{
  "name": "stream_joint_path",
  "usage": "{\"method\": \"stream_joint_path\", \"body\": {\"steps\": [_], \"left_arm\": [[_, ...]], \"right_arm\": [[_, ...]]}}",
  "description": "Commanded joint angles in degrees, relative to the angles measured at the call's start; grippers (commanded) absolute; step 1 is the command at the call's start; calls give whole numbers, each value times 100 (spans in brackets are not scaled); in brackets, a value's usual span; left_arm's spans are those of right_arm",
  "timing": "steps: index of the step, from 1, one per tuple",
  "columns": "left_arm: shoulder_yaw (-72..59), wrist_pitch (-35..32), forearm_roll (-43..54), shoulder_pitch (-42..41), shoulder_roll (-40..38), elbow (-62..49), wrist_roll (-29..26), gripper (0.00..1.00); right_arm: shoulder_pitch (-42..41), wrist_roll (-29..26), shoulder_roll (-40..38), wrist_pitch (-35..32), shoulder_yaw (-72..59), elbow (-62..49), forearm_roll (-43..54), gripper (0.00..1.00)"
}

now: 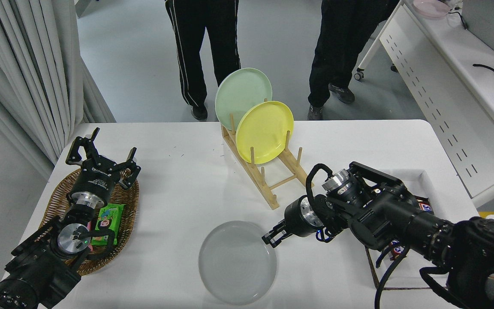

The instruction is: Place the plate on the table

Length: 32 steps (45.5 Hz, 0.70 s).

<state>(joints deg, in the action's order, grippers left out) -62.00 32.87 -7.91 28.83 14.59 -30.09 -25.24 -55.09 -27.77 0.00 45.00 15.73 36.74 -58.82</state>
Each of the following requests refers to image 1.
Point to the pink plate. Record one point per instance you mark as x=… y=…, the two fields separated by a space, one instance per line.
x=431 y=7

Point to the white desk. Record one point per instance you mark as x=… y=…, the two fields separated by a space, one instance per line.
x=444 y=86

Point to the wooden plate rack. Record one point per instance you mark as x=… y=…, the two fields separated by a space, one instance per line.
x=274 y=204

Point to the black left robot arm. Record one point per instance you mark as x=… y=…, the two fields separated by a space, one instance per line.
x=41 y=270

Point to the green snack packet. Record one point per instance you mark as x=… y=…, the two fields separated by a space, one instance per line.
x=107 y=221

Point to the yellow plate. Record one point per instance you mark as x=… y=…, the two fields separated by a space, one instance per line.
x=266 y=128

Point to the brown wicker basket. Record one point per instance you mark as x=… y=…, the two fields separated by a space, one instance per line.
x=56 y=197

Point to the white foam tray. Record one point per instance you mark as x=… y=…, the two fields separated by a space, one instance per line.
x=433 y=189

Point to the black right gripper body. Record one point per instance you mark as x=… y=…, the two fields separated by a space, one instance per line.
x=294 y=216

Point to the pale green plate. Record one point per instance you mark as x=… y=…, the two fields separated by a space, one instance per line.
x=240 y=92

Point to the brown Snickers bar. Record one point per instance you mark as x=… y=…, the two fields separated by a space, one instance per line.
x=397 y=249
x=425 y=207

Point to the grey plate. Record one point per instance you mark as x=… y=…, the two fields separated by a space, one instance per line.
x=234 y=266

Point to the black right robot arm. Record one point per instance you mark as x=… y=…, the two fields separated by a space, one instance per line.
x=423 y=223

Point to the pink snack packet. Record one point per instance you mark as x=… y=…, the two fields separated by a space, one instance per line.
x=89 y=226

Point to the pale grey curtain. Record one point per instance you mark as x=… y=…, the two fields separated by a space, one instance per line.
x=15 y=64

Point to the grey laptop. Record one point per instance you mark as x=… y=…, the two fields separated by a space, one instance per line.
x=487 y=21

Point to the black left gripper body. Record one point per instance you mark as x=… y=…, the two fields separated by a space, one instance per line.
x=97 y=178

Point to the person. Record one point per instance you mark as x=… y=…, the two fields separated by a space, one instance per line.
x=341 y=34
x=195 y=43

